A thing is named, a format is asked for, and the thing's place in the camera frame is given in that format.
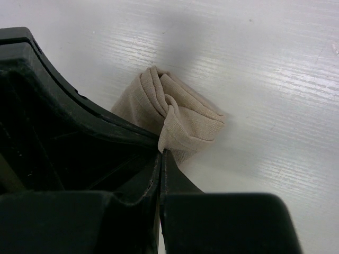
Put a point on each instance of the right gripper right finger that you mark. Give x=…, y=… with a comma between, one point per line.
x=196, y=222

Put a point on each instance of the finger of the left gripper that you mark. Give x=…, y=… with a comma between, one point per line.
x=53, y=138

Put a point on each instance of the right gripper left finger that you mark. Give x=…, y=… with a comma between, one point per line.
x=89, y=221

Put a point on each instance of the beige cloth napkin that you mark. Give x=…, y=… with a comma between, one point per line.
x=160, y=103

